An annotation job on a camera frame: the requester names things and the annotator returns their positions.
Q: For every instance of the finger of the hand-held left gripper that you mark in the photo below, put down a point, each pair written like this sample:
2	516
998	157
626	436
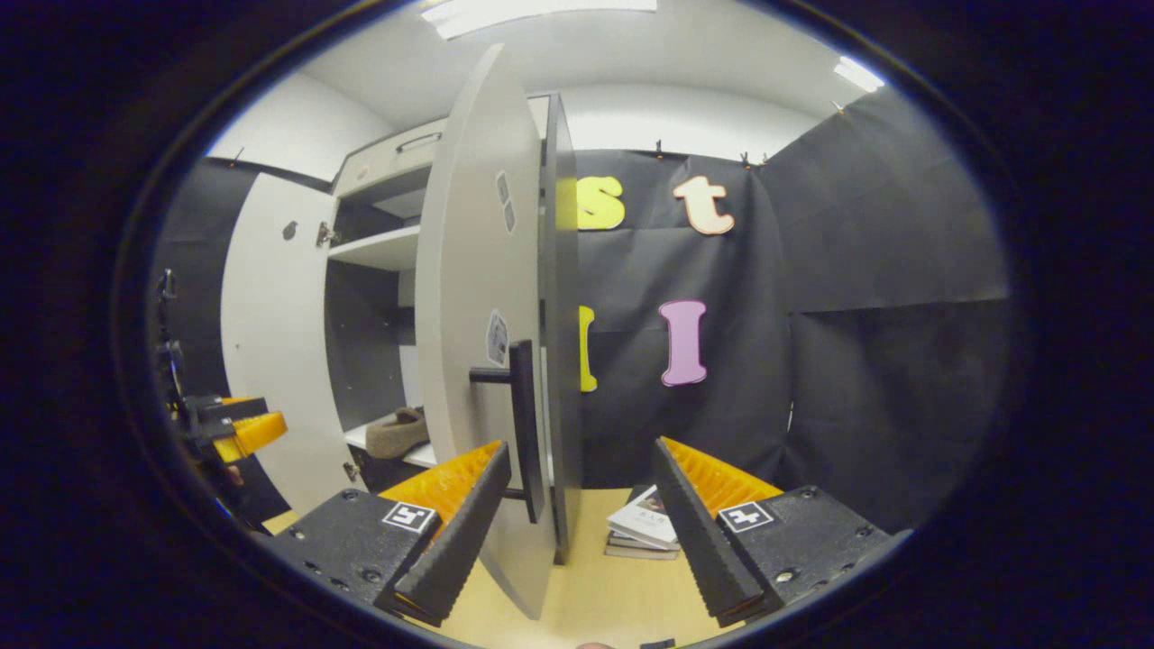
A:
225	410
257	433

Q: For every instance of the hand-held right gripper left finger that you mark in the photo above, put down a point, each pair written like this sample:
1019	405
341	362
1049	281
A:
455	541

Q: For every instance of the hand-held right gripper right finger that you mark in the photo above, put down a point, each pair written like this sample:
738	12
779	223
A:
699	532

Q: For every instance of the light grey cabinet door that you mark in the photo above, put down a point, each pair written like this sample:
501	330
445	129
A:
460	270
270	342

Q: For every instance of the brown fuzzy slipper shoe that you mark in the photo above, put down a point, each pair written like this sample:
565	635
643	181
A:
397	437

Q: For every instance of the grey shoe cabinet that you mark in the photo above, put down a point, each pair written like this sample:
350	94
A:
561	315

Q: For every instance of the metal door hinge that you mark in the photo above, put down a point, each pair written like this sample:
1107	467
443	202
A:
325	234
351	470

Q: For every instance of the grey cabinet drawer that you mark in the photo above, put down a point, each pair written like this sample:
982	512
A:
379	162

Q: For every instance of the white cover book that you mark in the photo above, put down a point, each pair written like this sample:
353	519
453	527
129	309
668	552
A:
645	521

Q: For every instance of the grey cover book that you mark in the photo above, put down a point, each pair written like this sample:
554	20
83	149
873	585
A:
631	548

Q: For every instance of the small ceiling light panel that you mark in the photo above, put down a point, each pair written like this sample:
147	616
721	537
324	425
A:
858	74

